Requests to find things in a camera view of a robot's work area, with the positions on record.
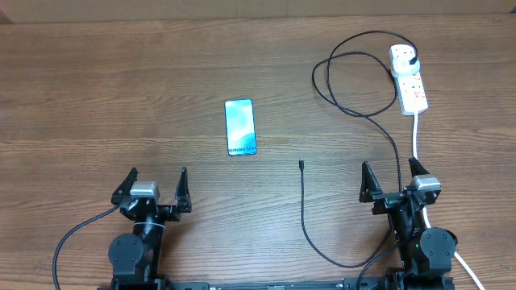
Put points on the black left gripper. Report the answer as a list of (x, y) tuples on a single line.
[(172, 213)]

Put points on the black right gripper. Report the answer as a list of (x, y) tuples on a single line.
[(370, 192)]

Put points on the blue screen smartphone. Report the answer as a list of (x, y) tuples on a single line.
[(240, 126)]

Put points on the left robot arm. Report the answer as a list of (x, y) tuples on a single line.
[(135, 257)]

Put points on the white charger plug adapter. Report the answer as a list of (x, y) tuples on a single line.
[(401, 67)]

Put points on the white power strip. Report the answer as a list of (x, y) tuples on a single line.
[(410, 90)]

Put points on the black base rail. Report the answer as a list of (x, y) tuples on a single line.
[(258, 286)]

